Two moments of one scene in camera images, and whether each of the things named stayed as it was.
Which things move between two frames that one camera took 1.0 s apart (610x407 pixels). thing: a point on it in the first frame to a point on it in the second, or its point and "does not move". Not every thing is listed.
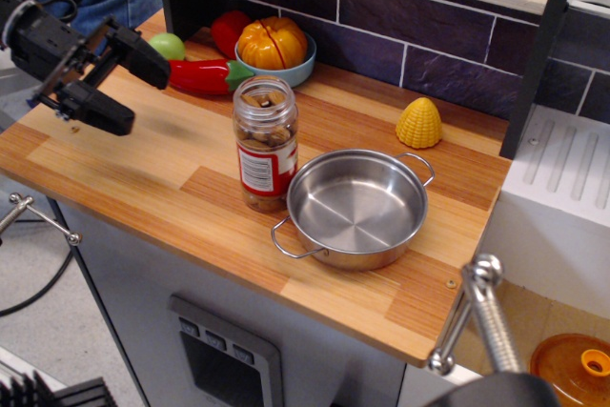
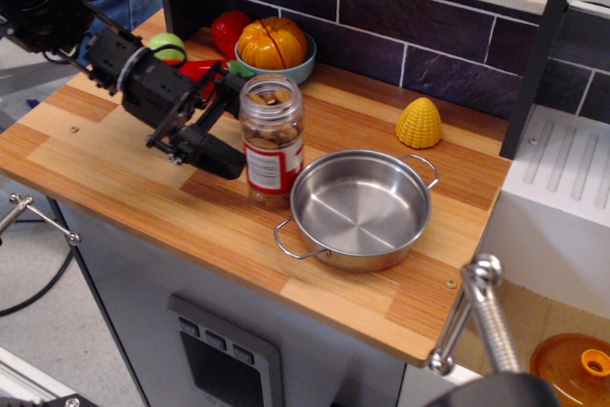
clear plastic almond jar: [266, 138] does not move
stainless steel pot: [355, 209] does not move
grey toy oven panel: [227, 365] does not move
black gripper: [45, 44] to [161, 93]
